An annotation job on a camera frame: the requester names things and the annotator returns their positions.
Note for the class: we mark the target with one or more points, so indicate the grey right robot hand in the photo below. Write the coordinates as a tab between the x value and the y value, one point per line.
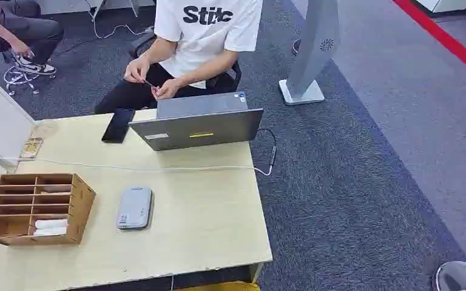
464	278

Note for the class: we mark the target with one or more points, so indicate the yellow object under desk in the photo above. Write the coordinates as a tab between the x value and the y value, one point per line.
221	286

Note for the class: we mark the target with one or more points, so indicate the white furniture base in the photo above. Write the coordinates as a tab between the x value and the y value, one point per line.
446	5

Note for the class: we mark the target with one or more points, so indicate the grey standing pillar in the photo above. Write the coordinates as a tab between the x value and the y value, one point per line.
313	44

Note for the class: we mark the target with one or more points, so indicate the grey laptop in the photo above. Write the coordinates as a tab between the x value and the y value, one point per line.
201	128

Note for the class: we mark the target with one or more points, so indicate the black office chair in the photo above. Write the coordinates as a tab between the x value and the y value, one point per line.
227	80

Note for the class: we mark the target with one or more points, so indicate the grey card reader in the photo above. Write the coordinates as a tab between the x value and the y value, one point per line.
134	208

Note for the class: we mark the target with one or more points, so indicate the person in white shirt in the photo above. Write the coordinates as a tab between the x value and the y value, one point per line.
205	36

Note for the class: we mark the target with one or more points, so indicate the small thin held item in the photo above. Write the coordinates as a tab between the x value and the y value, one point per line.
149	84

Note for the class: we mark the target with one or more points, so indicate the black smartphone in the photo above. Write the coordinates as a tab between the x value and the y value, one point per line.
118	125

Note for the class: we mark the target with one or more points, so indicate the wooden card box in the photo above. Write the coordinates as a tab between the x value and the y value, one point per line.
81	205

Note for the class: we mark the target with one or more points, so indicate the white chair base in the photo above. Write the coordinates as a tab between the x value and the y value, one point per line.
18	78

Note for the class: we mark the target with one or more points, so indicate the person in dark clothes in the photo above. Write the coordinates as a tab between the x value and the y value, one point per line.
24	24

